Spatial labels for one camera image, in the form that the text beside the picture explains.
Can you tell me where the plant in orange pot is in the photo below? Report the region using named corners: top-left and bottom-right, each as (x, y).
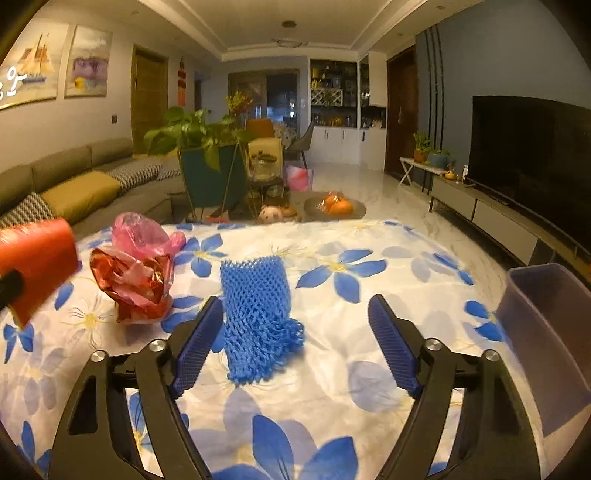
top-left (413, 131), bottom-right (432, 163)

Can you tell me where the black flat television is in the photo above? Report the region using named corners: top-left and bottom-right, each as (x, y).
top-left (468, 95), bottom-right (591, 232)

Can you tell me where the grey sofa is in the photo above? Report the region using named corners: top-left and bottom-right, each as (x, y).
top-left (0, 137), bottom-right (185, 241)

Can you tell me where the purple plastic bin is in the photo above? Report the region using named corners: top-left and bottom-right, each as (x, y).
top-left (496, 262), bottom-right (591, 439)

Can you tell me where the plant in blue pot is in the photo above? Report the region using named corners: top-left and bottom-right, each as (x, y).
top-left (427, 148), bottom-right (455, 171)

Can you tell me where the grey television cabinet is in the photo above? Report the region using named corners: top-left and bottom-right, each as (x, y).
top-left (429, 175), bottom-right (591, 266)

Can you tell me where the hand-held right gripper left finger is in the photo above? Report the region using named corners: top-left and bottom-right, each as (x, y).
top-left (48, 295), bottom-right (225, 480)

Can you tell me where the purple vase painting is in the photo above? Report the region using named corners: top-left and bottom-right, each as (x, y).
top-left (65, 24), bottom-right (113, 99)

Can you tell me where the yellow sofa cushion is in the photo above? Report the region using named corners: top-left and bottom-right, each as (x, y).
top-left (41, 171), bottom-right (122, 224)

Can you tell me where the small houndstooth cushion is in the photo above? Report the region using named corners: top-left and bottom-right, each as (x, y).
top-left (107, 157), bottom-right (162, 190)

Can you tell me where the white display cabinet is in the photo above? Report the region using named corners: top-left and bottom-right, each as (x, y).
top-left (308, 51), bottom-right (389, 166)

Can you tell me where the grey dining chair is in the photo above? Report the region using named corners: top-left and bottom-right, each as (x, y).
top-left (287, 122), bottom-right (315, 169)

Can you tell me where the grey fruit plate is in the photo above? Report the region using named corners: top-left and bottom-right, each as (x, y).
top-left (303, 194), bottom-right (367, 221)

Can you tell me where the yellow flower bouquet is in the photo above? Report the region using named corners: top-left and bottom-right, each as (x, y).
top-left (226, 91), bottom-right (254, 116)

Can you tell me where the light wooden door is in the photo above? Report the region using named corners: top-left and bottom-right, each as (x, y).
top-left (131, 44), bottom-right (169, 155)

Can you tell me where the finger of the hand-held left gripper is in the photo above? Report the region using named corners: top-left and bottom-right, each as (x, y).
top-left (0, 269), bottom-right (24, 311)

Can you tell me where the small pink plastic bag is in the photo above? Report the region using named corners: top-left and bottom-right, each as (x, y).
top-left (112, 212), bottom-right (187, 259)

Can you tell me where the pink bag on floor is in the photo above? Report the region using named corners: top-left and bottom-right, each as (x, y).
top-left (284, 165), bottom-right (314, 192)

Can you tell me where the blue foam net sleeve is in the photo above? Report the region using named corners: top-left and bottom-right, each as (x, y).
top-left (219, 256), bottom-right (306, 387)

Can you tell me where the sailing ship painting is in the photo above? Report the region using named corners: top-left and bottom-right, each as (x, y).
top-left (0, 21), bottom-right (70, 110)

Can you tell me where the orange chair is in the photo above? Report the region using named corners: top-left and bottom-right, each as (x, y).
top-left (246, 117), bottom-right (276, 139)

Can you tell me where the blue floral tablecloth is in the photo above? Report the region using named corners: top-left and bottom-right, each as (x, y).
top-left (0, 219), bottom-right (555, 480)

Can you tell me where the yellow armchair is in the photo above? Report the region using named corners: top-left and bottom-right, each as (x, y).
top-left (247, 137), bottom-right (284, 182)

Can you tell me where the red foil and pink bag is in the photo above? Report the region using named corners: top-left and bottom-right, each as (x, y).
top-left (89, 247), bottom-right (175, 325)

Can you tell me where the white side table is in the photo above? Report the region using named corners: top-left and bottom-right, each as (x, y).
top-left (399, 156), bottom-right (435, 188)

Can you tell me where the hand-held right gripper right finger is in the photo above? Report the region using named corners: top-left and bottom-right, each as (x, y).
top-left (368, 294), bottom-right (546, 480)

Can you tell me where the leafy plant in teal planter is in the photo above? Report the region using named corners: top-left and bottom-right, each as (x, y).
top-left (144, 106), bottom-right (254, 222)

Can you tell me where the dark wooden door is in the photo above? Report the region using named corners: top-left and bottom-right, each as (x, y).
top-left (385, 46), bottom-right (419, 176)

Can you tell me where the red paper cup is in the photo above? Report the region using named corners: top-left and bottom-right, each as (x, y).
top-left (0, 218), bottom-right (80, 326)

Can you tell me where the large houndstooth cushion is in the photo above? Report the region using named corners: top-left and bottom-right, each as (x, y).
top-left (0, 191), bottom-right (56, 229)

